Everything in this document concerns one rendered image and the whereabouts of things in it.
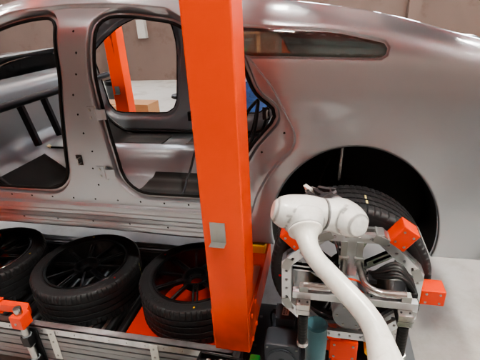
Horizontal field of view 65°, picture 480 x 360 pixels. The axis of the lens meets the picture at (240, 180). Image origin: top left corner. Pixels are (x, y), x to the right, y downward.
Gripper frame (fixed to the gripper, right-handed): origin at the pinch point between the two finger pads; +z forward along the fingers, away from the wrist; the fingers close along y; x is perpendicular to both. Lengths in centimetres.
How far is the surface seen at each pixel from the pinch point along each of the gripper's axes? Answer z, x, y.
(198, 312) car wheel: 34, -44, -72
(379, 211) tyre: -9.7, -18.5, 19.4
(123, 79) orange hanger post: 312, 91, -70
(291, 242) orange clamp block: -5.4, -13.6, -16.5
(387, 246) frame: -18.1, -27.9, 13.7
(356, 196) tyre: 0.2, -13.4, 16.6
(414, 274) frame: -22, -42, 18
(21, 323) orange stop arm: 51, -8, -156
